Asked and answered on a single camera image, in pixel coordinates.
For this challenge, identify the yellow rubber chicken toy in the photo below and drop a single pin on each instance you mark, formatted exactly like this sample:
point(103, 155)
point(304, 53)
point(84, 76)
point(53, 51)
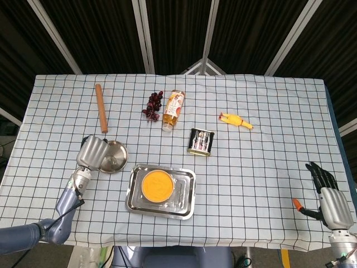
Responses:
point(234, 119)

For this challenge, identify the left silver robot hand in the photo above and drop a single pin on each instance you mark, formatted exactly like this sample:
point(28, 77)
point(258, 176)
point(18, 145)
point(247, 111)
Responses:
point(92, 152)

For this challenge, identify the dark red grape bunch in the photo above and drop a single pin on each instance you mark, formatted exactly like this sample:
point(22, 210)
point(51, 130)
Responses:
point(153, 104)

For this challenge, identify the yellow strip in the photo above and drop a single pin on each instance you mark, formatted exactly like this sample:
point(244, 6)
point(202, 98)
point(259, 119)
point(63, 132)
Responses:
point(285, 259)

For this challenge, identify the dark folding screen white frames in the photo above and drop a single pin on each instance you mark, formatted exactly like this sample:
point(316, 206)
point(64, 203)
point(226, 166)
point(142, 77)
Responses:
point(97, 33)

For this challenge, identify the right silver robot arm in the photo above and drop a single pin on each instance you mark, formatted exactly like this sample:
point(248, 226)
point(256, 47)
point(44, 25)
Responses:
point(341, 247)

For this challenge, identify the grey triangular metal frame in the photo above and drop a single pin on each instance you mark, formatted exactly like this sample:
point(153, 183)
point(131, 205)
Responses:
point(205, 65)

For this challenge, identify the rectangular stainless steel tray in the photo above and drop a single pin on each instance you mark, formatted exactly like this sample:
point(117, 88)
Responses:
point(184, 201)

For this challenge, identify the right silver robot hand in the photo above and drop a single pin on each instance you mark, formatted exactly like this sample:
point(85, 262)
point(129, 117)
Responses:
point(333, 208)

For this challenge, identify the orange powder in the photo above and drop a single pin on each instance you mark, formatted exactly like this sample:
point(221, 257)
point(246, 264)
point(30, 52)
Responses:
point(157, 185)

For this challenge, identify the wooden rolling pin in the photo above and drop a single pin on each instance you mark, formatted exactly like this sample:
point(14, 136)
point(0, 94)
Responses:
point(101, 109)

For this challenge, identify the amber drink bottle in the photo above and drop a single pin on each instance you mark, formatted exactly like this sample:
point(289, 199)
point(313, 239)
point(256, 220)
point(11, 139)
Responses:
point(173, 107)

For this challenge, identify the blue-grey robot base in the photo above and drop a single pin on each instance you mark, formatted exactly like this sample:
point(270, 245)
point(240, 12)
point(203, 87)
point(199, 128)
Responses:
point(173, 258)

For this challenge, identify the black luncheon meat can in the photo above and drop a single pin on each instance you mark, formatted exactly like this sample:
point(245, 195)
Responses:
point(200, 142)

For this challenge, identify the blue checked tablecloth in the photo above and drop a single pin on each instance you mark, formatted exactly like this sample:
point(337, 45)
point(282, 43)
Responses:
point(251, 181)

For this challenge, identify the round stainless steel plate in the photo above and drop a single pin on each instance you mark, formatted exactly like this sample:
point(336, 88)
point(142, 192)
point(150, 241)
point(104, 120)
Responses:
point(118, 153)

